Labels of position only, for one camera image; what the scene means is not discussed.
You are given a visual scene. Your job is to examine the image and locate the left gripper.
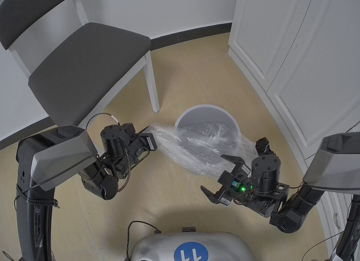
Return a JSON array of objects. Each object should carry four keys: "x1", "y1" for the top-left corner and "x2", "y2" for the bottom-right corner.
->
[{"x1": 129, "y1": 133, "x2": 157, "y2": 156}]

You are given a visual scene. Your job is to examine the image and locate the black plastic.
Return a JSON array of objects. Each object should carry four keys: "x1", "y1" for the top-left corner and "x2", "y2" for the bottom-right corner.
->
[{"x1": 254, "y1": 137, "x2": 277, "y2": 158}]

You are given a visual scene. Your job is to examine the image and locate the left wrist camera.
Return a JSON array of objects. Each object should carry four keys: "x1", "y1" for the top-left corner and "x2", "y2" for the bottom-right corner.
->
[{"x1": 121, "y1": 123, "x2": 136, "y2": 138}]

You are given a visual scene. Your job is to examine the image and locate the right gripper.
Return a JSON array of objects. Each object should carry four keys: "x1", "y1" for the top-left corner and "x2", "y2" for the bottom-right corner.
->
[{"x1": 200, "y1": 155, "x2": 251, "y2": 206}]

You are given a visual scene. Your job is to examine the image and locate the white trash bin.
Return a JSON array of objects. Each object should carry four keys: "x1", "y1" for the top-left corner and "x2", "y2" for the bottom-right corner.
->
[{"x1": 174, "y1": 104, "x2": 242, "y2": 175}]

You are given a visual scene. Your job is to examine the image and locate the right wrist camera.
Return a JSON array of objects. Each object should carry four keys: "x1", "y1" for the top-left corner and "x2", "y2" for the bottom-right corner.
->
[{"x1": 219, "y1": 171, "x2": 239, "y2": 192}]

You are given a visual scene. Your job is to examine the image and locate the white wardrobe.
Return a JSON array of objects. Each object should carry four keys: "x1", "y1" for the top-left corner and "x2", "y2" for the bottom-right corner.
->
[{"x1": 227, "y1": 0, "x2": 360, "y2": 261}]

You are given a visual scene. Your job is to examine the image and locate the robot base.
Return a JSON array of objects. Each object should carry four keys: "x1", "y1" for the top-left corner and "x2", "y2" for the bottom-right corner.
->
[{"x1": 131, "y1": 227, "x2": 256, "y2": 261}]

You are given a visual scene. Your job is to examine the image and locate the clear plastic bag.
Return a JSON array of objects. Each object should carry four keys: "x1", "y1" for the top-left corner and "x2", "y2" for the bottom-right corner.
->
[{"x1": 146, "y1": 122, "x2": 258, "y2": 180}]

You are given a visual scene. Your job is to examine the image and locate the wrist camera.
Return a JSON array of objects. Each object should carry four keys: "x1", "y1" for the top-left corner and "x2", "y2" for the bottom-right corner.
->
[
  {"x1": 121, "y1": 123, "x2": 136, "y2": 138},
  {"x1": 219, "y1": 171, "x2": 239, "y2": 192}
]

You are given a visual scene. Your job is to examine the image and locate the white chair with grey cushions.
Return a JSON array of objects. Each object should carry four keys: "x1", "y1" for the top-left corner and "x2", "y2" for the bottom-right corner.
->
[{"x1": 0, "y1": 0, "x2": 161, "y2": 131}]

